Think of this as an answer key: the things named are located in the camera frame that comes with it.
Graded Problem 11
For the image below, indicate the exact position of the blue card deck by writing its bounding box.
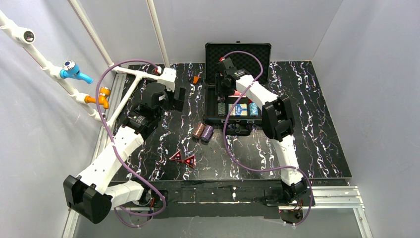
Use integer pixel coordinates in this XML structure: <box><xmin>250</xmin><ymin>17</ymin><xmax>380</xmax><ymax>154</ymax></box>
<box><xmin>228</xmin><ymin>104</ymin><xmax>248</xmax><ymax>117</ymax></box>

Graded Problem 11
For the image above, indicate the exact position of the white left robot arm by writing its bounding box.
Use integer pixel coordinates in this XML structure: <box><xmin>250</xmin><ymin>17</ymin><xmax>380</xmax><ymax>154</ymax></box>
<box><xmin>63</xmin><ymin>82</ymin><xmax>186</xmax><ymax>224</ymax></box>

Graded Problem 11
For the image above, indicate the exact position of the dark green chip stack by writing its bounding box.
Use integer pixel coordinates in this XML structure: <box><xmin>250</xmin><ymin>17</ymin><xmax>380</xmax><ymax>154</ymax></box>
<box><xmin>217</xmin><ymin>102</ymin><xmax>226</xmax><ymax>117</ymax></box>

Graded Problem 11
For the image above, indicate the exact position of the red triangle dealer button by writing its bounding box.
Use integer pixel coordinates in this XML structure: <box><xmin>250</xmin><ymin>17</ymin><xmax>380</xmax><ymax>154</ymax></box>
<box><xmin>169</xmin><ymin>150</ymin><xmax>183</xmax><ymax>162</ymax></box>

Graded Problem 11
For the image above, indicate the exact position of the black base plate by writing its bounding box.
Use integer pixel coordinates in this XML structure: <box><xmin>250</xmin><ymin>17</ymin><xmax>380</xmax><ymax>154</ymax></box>
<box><xmin>119</xmin><ymin>178</ymin><xmax>315</xmax><ymax>220</ymax></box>

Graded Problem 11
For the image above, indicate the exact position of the light blue chip stack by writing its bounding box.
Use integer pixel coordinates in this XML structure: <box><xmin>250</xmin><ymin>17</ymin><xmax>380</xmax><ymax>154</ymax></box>
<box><xmin>249</xmin><ymin>102</ymin><xmax>259</xmax><ymax>117</ymax></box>

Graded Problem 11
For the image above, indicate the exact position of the black poker case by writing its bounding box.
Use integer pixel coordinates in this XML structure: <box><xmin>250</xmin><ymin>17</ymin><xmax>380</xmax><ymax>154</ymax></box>
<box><xmin>203</xmin><ymin>41</ymin><xmax>271</xmax><ymax>136</ymax></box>

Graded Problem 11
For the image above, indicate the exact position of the purple chip stack on table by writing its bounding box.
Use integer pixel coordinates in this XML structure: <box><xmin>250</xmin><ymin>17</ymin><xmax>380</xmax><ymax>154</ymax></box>
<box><xmin>201</xmin><ymin>125</ymin><xmax>214</xmax><ymax>142</ymax></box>

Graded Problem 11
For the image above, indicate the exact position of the brown chip stack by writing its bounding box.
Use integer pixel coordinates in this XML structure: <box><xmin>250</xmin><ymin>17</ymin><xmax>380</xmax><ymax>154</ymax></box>
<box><xmin>192</xmin><ymin>122</ymin><xmax>206</xmax><ymax>139</ymax></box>

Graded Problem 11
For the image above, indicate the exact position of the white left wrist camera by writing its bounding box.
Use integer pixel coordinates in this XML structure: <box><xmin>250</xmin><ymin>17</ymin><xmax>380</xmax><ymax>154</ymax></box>
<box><xmin>156</xmin><ymin>66</ymin><xmax>176</xmax><ymax>92</ymax></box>

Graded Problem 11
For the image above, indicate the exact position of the white pvc pipe frame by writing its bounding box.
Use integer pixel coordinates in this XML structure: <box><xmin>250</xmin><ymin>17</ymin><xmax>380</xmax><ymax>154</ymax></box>
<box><xmin>0</xmin><ymin>0</ymin><xmax>175</xmax><ymax>126</ymax></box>

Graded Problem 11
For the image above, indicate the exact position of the red card deck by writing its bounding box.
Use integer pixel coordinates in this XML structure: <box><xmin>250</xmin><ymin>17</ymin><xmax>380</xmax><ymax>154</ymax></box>
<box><xmin>232</xmin><ymin>90</ymin><xmax>242</xmax><ymax>97</ymax></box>

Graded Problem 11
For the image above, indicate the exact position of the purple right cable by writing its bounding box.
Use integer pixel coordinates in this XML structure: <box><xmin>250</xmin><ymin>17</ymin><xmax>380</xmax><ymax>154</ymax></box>
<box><xmin>219</xmin><ymin>51</ymin><xmax>314</xmax><ymax>227</ymax></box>

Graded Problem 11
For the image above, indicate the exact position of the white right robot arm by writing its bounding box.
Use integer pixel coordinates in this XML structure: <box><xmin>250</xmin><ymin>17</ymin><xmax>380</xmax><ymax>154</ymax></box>
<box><xmin>217</xmin><ymin>58</ymin><xmax>308</xmax><ymax>203</ymax></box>

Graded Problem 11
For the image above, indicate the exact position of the blue tap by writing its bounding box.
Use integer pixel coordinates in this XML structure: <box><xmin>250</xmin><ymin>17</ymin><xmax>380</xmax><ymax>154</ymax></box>
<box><xmin>59</xmin><ymin>60</ymin><xmax>93</xmax><ymax>84</ymax></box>

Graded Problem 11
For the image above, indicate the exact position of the aluminium rail frame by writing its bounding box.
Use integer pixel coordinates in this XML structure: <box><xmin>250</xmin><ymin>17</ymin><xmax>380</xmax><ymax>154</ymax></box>
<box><xmin>63</xmin><ymin>72</ymin><xmax>372</xmax><ymax>238</ymax></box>

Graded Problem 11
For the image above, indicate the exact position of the orange tap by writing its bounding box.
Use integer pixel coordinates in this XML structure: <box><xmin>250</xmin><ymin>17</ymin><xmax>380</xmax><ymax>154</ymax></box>
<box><xmin>84</xmin><ymin>87</ymin><xmax>111</xmax><ymax>109</ymax></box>

